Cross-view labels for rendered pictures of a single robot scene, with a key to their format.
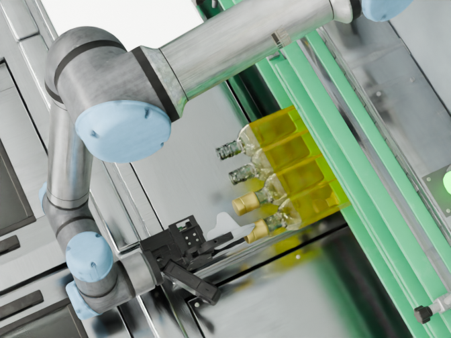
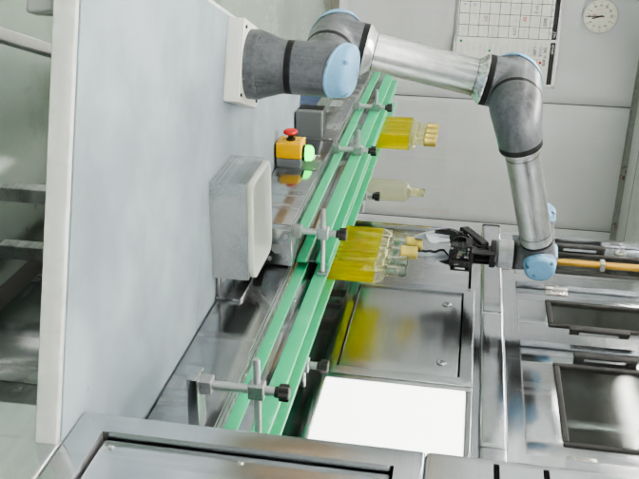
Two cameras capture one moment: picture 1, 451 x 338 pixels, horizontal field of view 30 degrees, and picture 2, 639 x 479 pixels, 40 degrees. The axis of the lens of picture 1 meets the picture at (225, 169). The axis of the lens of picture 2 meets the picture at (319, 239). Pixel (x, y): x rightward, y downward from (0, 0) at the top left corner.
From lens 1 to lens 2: 257 cm
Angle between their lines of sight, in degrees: 82
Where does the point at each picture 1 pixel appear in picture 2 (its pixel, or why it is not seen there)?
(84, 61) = (525, 74)
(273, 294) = (409, 279)
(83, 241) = not seen: hidden behind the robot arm
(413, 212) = (334, 173)
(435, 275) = (349, 159)
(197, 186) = (418, 317)
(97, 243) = not seen: hidden behind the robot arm
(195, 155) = (406, 329)
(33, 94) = (513, 418)
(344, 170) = (340, 218)
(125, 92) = (512, 57)
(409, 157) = (314, 176)
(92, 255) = not seen: hidden behind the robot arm
